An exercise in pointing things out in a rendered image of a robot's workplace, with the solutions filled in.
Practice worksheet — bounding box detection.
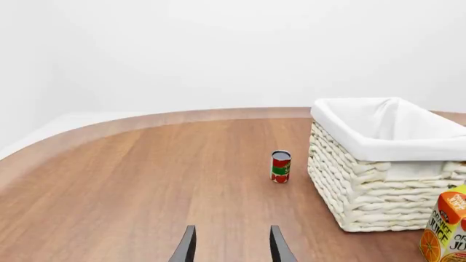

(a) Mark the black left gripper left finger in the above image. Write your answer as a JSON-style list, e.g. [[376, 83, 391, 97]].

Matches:
[[168, 224, 197, 262]]

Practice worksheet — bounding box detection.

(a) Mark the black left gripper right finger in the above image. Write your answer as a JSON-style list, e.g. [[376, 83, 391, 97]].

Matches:
[[269, 225, 299, 262]]

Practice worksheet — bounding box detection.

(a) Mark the white woven basket with liner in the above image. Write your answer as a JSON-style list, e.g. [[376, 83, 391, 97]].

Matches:
[[307, 96, 466, 234]]

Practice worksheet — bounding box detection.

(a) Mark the red and green tomato tin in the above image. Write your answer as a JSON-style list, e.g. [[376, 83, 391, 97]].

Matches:
[[269, 149, 293, 185]]

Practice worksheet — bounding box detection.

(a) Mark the orange juice carton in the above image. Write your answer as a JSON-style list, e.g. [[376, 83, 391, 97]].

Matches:
[[419, 183, 466, 262]]

